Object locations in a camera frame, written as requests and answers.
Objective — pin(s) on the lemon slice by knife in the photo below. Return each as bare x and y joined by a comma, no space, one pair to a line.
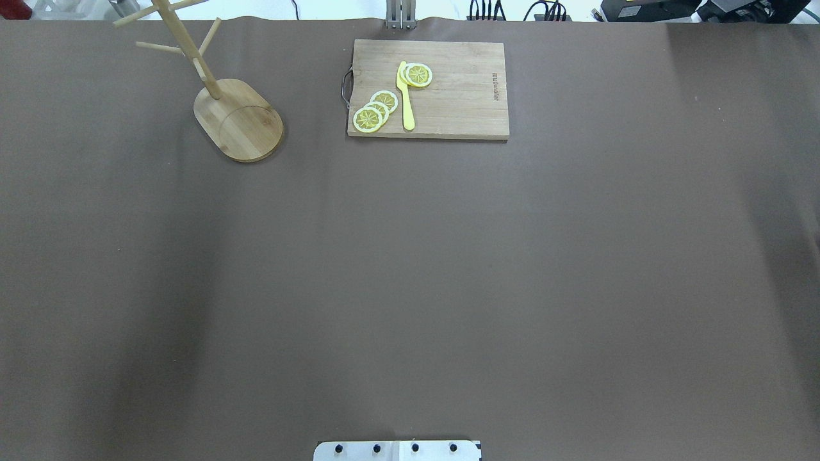
416,74

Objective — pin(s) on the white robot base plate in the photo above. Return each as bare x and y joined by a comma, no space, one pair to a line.
399,450

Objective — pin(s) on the wooden cutting board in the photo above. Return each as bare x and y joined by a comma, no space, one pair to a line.
466,99

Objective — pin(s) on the yellow plastic knife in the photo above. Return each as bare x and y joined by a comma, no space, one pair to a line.
408,120

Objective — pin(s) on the lemon slice middle left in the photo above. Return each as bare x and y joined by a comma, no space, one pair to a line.
382,109

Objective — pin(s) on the lemon slice front left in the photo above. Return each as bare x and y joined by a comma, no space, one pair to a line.
366,120

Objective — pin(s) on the brown table mat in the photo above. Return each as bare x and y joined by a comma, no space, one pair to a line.
633,274

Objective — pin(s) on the wooden cup storage rack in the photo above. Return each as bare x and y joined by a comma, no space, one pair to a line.
239,121

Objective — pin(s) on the aluminium frame post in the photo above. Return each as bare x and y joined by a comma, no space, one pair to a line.
401,14

